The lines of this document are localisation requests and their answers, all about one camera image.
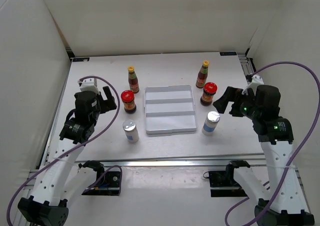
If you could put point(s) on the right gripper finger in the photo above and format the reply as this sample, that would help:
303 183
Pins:
237 100
228 96

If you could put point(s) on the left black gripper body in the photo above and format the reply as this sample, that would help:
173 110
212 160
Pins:
101 107

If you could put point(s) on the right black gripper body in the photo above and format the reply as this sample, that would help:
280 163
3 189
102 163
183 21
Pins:
246 107

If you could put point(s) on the silver-capped white shaker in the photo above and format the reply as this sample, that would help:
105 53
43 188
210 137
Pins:
130 130
210 123

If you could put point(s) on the red-lidded sauce jar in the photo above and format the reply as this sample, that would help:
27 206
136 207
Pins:
209 90
128 99

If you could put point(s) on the yellow-capped sauce bottle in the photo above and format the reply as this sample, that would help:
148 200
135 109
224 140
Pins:
133 80
202 74

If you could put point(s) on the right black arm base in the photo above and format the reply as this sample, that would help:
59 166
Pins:
221 186

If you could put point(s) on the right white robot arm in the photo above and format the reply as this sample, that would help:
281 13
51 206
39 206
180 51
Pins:
282 204

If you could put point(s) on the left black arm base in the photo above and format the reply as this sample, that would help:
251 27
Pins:
109 183

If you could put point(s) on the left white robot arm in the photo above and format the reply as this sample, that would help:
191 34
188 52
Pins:
50 200

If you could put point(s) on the right black corner label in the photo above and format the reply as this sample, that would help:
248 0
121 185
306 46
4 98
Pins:
228 53

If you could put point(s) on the black corner label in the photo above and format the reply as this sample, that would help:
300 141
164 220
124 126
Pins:
228 53
81 59

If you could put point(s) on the left black corner label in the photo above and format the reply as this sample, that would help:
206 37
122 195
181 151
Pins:
81 59

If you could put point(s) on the white divided organizer tray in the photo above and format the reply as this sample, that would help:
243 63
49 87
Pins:
169 110

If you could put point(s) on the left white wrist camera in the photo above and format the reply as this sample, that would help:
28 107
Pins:
88 84

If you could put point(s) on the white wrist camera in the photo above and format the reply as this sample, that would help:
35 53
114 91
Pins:
253 82
88 84

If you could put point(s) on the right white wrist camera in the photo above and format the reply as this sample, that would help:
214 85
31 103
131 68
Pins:
253 82

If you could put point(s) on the right aluminium rail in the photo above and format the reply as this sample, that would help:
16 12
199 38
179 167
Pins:
247 64

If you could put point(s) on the aluminium rail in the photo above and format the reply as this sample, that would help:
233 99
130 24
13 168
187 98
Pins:
209 162
247 64

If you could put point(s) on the front aluminium rail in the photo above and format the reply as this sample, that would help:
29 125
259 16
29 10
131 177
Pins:
209 162

